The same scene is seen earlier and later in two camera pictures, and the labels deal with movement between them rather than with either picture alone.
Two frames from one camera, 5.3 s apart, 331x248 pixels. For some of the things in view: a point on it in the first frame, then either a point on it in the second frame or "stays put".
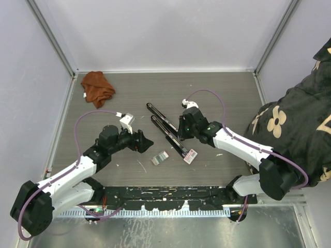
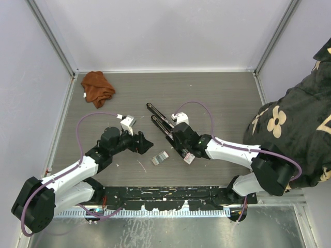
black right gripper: x=181 y=133 to x=176 y=139
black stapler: x=173 y=141 stays put
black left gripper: x=142 y=143 stays put
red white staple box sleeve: x=190 y=156 stays put
